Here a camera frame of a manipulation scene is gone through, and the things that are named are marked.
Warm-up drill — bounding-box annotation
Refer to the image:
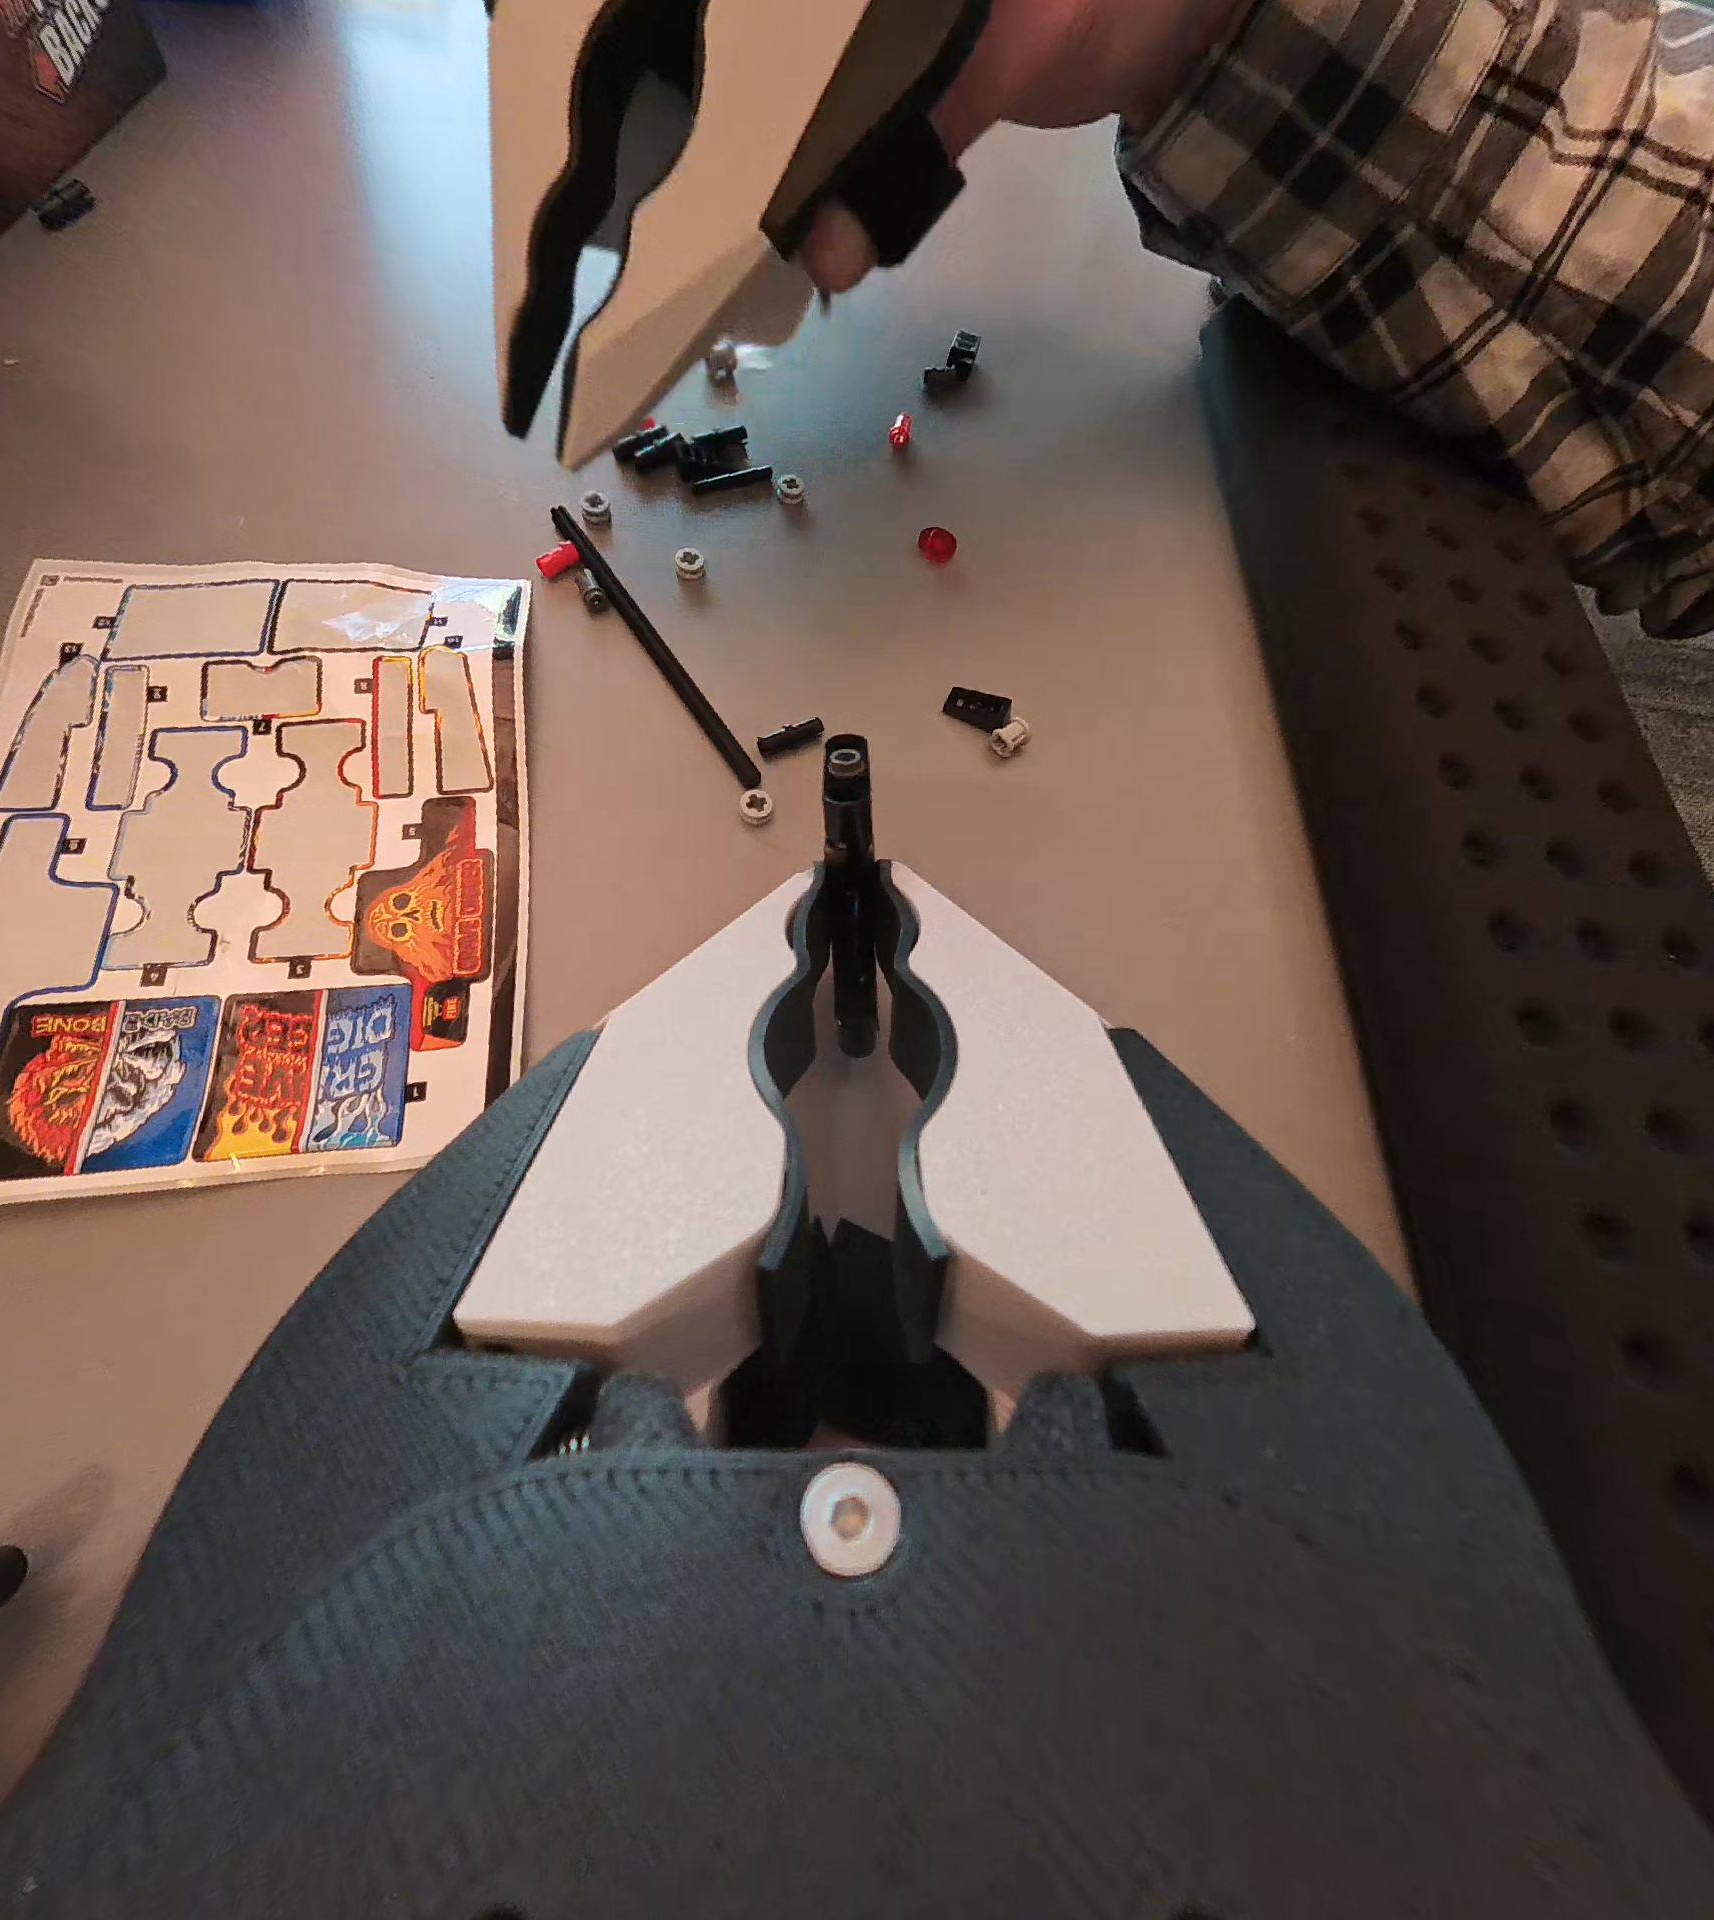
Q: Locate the pile of black toy pins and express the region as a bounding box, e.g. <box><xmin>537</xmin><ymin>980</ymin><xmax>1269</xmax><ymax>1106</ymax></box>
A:
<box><xmin>615</xmin><ymin>424</ymin><xmax>777</xmax><ymax>496</ymax></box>

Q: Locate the person's right hand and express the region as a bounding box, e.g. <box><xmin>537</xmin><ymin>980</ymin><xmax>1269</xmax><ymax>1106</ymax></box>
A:
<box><xmin>802</xmin><ymin>0</ymin><xmax>1257</xmax><ymax>302</ymax></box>

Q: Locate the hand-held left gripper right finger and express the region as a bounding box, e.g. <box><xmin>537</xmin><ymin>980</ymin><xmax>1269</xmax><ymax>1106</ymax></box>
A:
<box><xmin>873</xmin><ymin>864</ymin><xmax>1259</xmax><ymax>1444</ymax></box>

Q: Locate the long black toy axle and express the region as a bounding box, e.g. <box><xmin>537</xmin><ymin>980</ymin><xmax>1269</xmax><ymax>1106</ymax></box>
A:
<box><xmin>549</xmin><ymin>505</ymin><xmax>765</xmax><ymax>793</ymax></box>

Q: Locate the black toy axle connector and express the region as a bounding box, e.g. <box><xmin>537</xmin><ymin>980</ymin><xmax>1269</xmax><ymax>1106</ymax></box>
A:
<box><xmin>818</xmin><ymin>733</ymin><xmax>889</xmax><ymax>1060</ymax></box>

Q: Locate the person's right forearm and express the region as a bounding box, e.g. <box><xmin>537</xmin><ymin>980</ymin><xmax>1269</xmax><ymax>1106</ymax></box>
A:
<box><xmin>1115</xmin><ymin>0</ymin><xmax>1714</xmax><ymax>662</ymax></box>

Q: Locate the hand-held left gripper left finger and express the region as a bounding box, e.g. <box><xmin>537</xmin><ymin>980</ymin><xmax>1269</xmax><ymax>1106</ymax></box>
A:
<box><xmin>449</xmin><ymin>864</ymin><xmax>843</xmax><ymax>1444</ymax></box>

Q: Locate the toy sticker sheet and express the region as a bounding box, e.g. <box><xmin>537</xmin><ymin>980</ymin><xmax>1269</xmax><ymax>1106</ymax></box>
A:
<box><xmin>0</xmin><ymin>557</ymin><xmax>536</xmax><ymax>1220</ymax></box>

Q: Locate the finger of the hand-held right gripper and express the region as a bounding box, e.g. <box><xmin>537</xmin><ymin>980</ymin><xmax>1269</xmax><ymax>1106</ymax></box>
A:
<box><xmin>558</xmin><ymin>0</ymin><xmax>981</xmax><ymax>474</ymax></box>
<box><xmin>487</xmin><ymin>0</ymin><xmax>621</xmax><ymax>441</ymax></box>

